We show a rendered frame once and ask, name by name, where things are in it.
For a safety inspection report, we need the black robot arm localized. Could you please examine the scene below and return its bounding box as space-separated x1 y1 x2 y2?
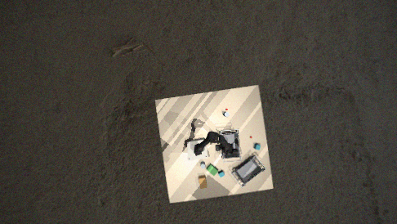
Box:
194 132 239 156

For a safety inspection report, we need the tan rectangular block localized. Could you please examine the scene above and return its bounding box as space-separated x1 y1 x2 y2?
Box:
198 175 207 189

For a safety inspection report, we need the green rectangular block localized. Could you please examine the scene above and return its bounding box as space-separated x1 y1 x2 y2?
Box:
207 164 218 176

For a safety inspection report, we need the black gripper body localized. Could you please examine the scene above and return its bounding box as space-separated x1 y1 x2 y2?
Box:
216 145 225 151

